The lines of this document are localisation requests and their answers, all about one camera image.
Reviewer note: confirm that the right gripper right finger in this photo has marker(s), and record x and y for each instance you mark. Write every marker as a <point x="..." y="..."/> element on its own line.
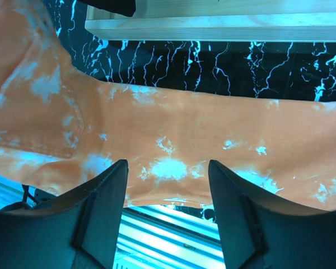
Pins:
<point x="259" y="229"/>

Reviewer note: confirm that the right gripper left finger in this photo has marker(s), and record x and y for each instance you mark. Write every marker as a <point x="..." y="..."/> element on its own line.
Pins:
<point x="78" y="229"/>

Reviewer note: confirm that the orange tie-dye trousers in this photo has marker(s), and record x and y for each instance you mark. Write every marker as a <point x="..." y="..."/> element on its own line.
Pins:
<point x="60" y="127"/>

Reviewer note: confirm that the black marble pattern mat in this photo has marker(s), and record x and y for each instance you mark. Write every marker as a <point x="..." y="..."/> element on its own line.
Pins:
<point x="298" y="71"/>

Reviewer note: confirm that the wooden clothes rack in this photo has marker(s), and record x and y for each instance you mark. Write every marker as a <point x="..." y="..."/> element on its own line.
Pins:
<point x="276" y="21"/>

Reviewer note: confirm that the aluminium frame rail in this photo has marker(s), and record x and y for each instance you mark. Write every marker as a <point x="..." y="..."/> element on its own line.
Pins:
<point x="149" y="237"/>

